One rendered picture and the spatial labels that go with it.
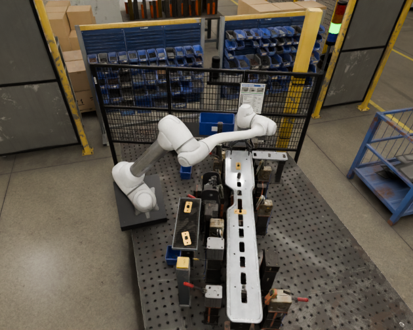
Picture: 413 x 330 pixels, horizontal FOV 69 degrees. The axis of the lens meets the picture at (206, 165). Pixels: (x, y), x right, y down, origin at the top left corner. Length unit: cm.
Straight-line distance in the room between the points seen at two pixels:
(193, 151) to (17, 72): 255
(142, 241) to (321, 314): 128
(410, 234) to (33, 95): 435
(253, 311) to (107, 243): 188
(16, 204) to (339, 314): 330
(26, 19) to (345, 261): 347
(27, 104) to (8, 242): 151
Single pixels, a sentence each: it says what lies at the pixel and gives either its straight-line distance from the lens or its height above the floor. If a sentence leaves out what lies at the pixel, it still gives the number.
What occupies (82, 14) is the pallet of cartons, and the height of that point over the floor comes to 99.
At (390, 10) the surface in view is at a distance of 505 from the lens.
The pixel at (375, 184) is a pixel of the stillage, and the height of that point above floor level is 17.
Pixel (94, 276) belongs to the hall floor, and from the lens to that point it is 306.
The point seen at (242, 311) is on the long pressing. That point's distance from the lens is 173.
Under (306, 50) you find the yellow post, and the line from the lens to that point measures 260.
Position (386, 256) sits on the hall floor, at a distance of 355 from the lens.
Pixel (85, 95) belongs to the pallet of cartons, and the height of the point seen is 37.
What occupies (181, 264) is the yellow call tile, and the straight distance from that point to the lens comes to 165.
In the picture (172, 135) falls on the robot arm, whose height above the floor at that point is 160.
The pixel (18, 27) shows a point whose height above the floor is 162.
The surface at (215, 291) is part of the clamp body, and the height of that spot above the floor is 106.
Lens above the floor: 259
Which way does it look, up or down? 42 degrees down
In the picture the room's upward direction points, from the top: 2 degrees clockwise
